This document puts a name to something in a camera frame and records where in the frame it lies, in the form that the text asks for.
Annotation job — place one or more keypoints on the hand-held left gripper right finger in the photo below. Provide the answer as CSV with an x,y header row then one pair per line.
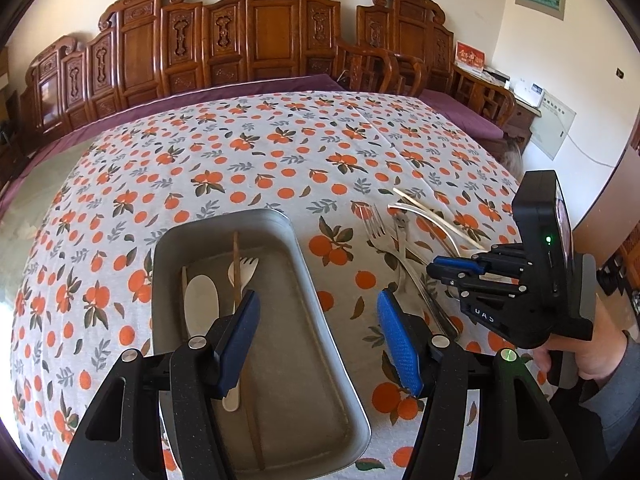
x,y
400,345

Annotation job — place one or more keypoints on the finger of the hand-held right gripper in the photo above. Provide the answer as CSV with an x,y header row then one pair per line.
x,y
450,266
505,255

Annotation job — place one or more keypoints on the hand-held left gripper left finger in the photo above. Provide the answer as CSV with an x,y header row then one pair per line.
x,y
240,345

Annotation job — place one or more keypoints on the white plastic spoon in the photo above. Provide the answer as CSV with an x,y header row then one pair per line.
x,y
200,300

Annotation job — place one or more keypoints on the rectangular metal tray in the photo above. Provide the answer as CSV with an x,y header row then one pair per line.
x,y
300,360

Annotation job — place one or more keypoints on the white plastic spork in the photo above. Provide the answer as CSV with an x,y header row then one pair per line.
x,y
242,272

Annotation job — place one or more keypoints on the brown wooden chopstick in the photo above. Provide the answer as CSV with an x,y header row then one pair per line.
x,y
235,250

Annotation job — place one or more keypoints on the person's right forearm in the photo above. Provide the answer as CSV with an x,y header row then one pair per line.
x,y
615,410

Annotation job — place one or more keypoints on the person's right hand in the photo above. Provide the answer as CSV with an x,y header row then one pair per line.
x,y
600,350

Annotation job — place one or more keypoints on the brown wooden cabinet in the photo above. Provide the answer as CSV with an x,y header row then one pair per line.
x,y
605,215

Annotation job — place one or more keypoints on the grey fluffy duster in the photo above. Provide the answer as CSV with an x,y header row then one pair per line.
x,y
511,157

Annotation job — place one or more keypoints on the wooden side table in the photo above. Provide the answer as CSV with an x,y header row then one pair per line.
x,y
520,120

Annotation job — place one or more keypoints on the grey electrical panel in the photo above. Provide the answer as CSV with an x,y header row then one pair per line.
x,y
552,125

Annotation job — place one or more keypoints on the purple armchair cushion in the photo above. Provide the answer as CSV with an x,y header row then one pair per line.
x,y
465,115

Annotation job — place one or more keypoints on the white box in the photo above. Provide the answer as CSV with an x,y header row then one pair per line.
x,y
529,92

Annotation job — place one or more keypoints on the orange-print tablecloth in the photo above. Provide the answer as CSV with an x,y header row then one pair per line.
x,y
250,160

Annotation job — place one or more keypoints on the red box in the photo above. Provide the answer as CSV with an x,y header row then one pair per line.
x,y
469,57

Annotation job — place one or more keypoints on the carved wooden armchair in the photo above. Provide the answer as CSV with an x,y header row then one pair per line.
x,y
415,35

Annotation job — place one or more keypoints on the purple sofa cushion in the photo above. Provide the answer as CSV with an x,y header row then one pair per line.
x,y
150,110

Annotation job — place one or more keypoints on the carved wooden sofa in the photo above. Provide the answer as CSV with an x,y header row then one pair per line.
x,y
270,35

